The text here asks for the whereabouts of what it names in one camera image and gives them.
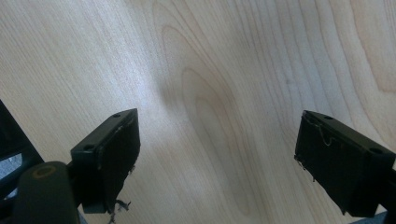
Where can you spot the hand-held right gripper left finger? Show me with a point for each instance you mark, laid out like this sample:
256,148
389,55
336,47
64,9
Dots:
109,155

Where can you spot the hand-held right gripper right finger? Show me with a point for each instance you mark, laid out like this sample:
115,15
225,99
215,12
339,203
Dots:
339,168

